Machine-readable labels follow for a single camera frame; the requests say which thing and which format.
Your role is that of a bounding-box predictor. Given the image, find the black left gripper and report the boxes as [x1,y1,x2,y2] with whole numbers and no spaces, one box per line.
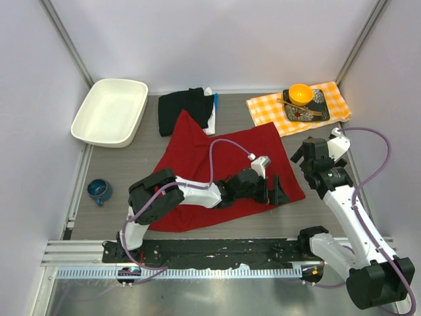
[235,174,289,207]

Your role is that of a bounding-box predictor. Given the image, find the red t-shirt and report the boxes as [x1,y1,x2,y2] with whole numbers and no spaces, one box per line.
[150,111,305,232]

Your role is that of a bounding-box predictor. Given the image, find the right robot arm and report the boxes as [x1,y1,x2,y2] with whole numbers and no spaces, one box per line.
[291,136,415,309]

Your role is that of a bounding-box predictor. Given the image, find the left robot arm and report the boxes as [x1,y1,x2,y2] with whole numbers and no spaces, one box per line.
[117,167,289,263]

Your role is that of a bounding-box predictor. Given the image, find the black floral plate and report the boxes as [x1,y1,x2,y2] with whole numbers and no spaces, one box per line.
[282,89,330,122]

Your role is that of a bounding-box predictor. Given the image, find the wooden chopstick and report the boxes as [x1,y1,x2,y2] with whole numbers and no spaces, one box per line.
[276,98,323,117]

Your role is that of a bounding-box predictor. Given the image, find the yellow checkered cloth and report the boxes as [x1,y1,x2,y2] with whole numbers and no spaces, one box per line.
[246,82,351,137]

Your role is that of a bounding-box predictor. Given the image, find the orange bowl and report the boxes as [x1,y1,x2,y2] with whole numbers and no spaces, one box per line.
[288,84,314,106]

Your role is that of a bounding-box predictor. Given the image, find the folded white t-shirt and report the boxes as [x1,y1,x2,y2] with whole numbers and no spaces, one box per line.
[203,87,216,136]

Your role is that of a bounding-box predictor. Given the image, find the folded blue t-shirt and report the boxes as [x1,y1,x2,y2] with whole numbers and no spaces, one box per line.
[213,93,218,111]

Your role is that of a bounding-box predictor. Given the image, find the folded black t-shirt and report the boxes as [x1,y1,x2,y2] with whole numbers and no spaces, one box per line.
[158,88,214,137]

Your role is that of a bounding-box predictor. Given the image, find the blue ceramic mug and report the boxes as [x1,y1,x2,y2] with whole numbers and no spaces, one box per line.
[87,179,113,207]

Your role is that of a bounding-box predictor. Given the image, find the white rectangular tray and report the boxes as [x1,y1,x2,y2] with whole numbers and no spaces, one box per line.
[70,78,149,148]

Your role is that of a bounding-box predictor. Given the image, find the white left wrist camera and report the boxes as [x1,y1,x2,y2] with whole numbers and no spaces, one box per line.
[247,153,271,179]

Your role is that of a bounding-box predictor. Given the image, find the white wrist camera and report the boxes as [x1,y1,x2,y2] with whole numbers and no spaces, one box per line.
[327,128,351,163]
[247,153,271,179]

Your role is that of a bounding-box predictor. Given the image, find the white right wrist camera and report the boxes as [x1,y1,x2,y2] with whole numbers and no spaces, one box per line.
[327,128,351,163]

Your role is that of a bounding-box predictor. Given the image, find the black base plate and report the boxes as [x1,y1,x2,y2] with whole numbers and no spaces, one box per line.
[101,237,338,271]

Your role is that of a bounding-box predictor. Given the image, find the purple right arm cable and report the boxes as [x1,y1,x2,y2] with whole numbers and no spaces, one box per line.
[309,127,417,313]

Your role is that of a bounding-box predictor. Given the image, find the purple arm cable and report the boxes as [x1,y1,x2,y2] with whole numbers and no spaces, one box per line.
[120,138,257,286]
[309,127,417,313]

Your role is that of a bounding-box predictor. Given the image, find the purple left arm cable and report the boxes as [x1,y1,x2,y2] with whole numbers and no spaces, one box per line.
[120,138,257,286]

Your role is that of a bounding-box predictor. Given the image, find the perforated cable rail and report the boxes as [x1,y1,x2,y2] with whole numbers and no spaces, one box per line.
[56,265,302,280]

